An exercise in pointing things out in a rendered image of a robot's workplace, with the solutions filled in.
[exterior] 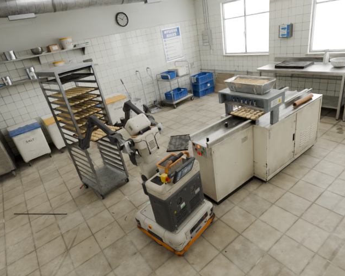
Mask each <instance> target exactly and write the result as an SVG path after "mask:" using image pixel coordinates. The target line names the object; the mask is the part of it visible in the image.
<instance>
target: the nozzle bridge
mask: <svg viewBox="0 0 345 276"><path fill-rule="evenodd" d="M233 97H234V99H235V98H236V100H235V102H233V101H232V100H233ZM237 98H238V99H240V101H241V98H242V99H243V104H241V102H240V101H239V103H237ZM244 98H245V99H246V100H247V105H246V104H245V103H244V102H245V99H244ZM218 99H219V103H220V104H222V103H225V113H227V114H228V113H229V112H231V111H233V105H236V106H241V107H247V108H252V109H256V110H261V111H264V113H269V112H270V124H272V125H273V124H275V123H277V122H278V121H279V107H280V106H281V105H283V104H285V90H277V89H271V91H270V92H267V93H265V94H263V95H256V94H249V93H241V92H236V91H230V90H229V88H226V89H223V90H221V91H218ZM248 100H249V101H250V100H251V106H250V104H249V103H250V102H249V103H248ZM253 100H254V101H256V106H254V101H253ZM252 101H253V104H252Z"/></svg>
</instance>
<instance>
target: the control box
mask: <svg viewBox="0 0 345 276"><path fill-rule="evenodd" d="M193 143H194V144H195V146H194V145H193ZM198 145H199V148H198ZM192 147H193V152H195V153H197V154H199V155H201V156H203V157H205V158H209V149H208V148H207V146H206V145H204V144H201V143H199V142H196V141H194V140H193V141H192ZM203 147H204V149H205V150H203ZM195 148H196V149H197V151H196V150H195ZM201 151H203V153H201Z"/></svg>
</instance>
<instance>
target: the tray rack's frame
mask: <svg viewBox="0 0 345 276"><path fill-rule="evenodd" d="M90 65H91V62H81V63H73V64H67V65H62V66H58V67H53V68H49V69H46V70H42V71H37V72H34V73H35V76H36V78H37V80H38V83H39V85H40V87H41V90H42V92H43V94H44V97H45V99H46V101H47V104H48V106H49V108H50V110H51V113H52V115H53V117H54V120H55V122H56V125H57V127H58V129H59V131H60V134H61V136H62V138H63V141H64V143H65V145H66V148H67V150H68V152H69V154H70V157H71V159H72V161H73V164H74V166H75V168H76V171H77V173H78V175H79V178H80V180H81V181H82V183H83V184H86V185H88V186H89V187H91V188H92V189H94V190H96V191H97V193H98V194H99V196H100V198H101V195H100V194H101V192H100V190H99V187H98V185H97V184H95V183H93V182H91V181H90V180H88V179H87V178H85V177H84V178H82V176H81V174H80V171H79V169H78V166H77V164H76V162H75V159H74V157H73V155H72V152H71V150H70V148H69V145H68V143H67V141H66V138H65V136H64V134H63V131H62V129H61V126H60V124H59V122H58V119H57V117H56V115H55V112H54V110H53V108H52V105H51V103H50V101H49V98H48V96H47V94H46V92H45V89H44V86H43V84H42V82H41V79H40V77H39V74H53V72H55V71H56V72H57V73H58V74H59V73H63V72H67V71H71V70H75V69H78V68H82V67H86V66H90ZM96 174H97V175H99V177H98V179H99V180H100V181H101V182H100V185H102V186H103V187H102V190H103V192H104V194H105V193H106V192H107V191H109V190H110V189H112V188H113V187H115V186H116V185H117V184H119V183H121V182H122V181H123V180H126V178H128V177H127V176H126V174H125V173H123V172H121V171H119V170H117V169H115V168H113V167H111V166H109V165H107V164H105V163H104V166H102V167H100V168H98V169H97V171H96ZM87 177H89V178H90V179H92V180H94V179H93V178H91V177H90V176H88V175H87ZM94 181H95V182H96V180H94ZM84 187H85V185H84Z"/></svg>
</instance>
